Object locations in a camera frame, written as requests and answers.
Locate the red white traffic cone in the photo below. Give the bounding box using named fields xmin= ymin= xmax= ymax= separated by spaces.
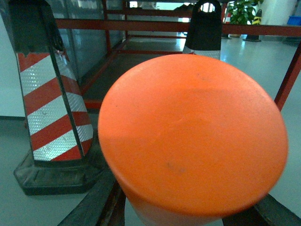
xmin=182 ymin=0 xmax=222 ymax=60
xmin=0 ymin=0 xmax=115 ymax=195

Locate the green potted plant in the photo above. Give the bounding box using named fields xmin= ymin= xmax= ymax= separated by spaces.
xmin=227 ymin=0 xmax=264 ymax=25

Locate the blue bin far right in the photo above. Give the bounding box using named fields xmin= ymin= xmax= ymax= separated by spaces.
xmin=287 ymin=16 xmax=301 ymax=26

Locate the red metal frame table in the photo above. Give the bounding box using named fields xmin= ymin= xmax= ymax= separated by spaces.
xmin=55 ymin=0 xmax=301 ymax=111

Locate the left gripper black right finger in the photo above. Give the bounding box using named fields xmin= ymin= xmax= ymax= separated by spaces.
xmin=222 ymin=194 xmax=301 ymax=226

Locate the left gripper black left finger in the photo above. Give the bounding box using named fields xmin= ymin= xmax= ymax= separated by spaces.
xmin=59 ymin=171 xmax=126 ymax=226

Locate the yellow black striped bollard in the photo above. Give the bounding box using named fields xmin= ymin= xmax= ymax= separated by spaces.
xmin=243 ymin=9 xmax=263 ymax=42

